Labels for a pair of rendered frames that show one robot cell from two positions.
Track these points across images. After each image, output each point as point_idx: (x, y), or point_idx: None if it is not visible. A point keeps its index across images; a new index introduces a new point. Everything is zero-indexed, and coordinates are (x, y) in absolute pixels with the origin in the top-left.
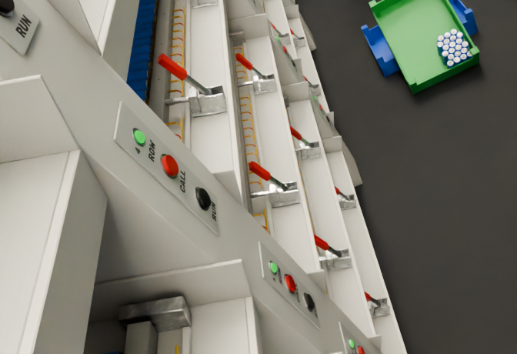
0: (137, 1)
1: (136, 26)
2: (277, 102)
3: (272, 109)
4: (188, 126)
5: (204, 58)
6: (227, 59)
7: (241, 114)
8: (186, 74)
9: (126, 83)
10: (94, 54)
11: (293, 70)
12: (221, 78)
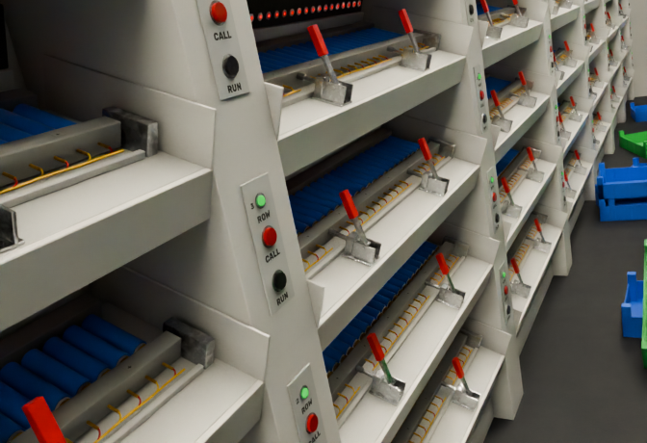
0: None
1: (337, 46)
2: (432, 203)
3: (423, 204)
4: (298, 95)
5: (367, 84)
6: (384, 91)
7: (388, 190)
8: (325, 53)
9: (285, 58)
10: None
11: (491, 222)
12: (364, 95)
